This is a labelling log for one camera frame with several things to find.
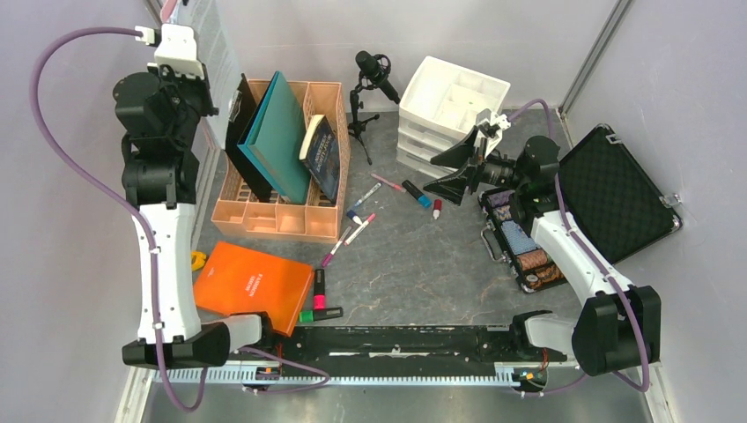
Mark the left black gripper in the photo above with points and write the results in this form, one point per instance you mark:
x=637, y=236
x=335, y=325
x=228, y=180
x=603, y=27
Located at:
x=166, y=76

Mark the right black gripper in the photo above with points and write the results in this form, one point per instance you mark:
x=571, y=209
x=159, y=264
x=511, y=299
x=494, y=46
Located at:
x=452, y=187

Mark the printed white paper sheet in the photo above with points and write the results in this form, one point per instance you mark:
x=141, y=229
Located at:
x=215, y=50

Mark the black clipboard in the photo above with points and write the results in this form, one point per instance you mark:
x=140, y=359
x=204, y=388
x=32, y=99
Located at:
x=242, y=113

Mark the peach plastic file organizer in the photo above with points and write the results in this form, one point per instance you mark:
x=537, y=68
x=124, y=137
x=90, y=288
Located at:
x=238, y=213

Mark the dark blue hardcover book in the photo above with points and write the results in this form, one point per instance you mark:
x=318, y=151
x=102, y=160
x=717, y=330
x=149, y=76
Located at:
x=319, y=153

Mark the orange book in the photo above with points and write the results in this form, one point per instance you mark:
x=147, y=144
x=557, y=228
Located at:
x=237, y=280

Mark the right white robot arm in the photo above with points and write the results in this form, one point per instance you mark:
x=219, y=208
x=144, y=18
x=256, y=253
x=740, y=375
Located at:
x=618, y=329

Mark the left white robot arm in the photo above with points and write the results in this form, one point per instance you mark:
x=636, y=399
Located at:
x=159, y=181

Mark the blue highlighter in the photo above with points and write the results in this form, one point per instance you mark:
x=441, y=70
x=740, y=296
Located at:
x=417, y=194

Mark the pink thin pen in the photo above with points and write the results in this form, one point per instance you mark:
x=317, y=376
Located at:
x=391, y=184

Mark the white plastic drawer unit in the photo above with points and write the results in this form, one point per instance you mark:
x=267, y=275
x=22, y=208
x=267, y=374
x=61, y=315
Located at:
x=439, y=108

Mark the clear barrel pen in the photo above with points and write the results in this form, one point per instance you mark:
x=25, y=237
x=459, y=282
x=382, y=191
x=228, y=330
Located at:
x=367, y=195

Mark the pink white marker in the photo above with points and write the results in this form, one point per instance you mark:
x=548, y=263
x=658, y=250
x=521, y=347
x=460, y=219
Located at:
x=354, y=234

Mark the green file folder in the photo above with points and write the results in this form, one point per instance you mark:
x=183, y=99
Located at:
x=275, y=139

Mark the blue cap white marker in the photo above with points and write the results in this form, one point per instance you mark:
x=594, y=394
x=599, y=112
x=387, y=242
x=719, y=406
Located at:
x=352, y=215

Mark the magenta marker pen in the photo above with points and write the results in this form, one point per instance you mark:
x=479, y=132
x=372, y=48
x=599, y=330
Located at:
x=327, y=259

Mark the black open carrying case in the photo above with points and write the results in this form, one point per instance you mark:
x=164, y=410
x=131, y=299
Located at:
x=612, y=200

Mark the yellow orange block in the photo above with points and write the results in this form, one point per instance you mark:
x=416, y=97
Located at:
x=198, y=260

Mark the green highlighter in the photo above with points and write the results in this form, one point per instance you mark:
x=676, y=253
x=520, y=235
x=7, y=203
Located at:
x=322, y=314

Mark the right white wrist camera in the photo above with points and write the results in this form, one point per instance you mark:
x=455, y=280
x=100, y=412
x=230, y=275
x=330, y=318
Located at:
x=491, y=125

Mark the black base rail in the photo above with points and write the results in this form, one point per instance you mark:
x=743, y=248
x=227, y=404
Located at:
x=401, y=351

